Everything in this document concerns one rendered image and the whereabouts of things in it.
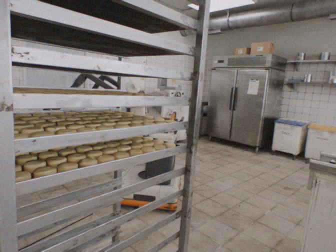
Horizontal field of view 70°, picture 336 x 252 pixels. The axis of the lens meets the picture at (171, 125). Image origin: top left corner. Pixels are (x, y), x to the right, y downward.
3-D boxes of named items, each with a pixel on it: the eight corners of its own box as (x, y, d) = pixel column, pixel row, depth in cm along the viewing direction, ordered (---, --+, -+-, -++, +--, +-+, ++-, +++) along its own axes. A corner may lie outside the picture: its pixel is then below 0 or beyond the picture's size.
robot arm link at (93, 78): (82, 67, 230) (86, 69, 240) (75, 79, 230) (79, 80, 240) (122, 91, 231) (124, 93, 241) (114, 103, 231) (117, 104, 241)
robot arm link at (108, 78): (100, 71, 274) (104, 70, 283) (95, 81, 278) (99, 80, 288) (132, 92, 273) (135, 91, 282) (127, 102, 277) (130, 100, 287)
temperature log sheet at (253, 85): (257, 94, 490) (259, 79, 485) (256, 94, 489) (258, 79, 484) (247, 93, 506) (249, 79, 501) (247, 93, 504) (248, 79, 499)
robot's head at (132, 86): (144, 89, 265) (136, 78, 264) (140, 89, 244) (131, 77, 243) (135, 97, 267) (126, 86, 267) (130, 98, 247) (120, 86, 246)
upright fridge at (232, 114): (274, 149, 559) (287, 59, 526) (256, 154, 496) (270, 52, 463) (223, 137, 657) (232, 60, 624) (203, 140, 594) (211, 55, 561)
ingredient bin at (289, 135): (268, 154, 504) (273, 118, 491) (279, 150, 550) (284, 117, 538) (296, 161, 468) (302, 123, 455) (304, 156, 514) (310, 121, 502)
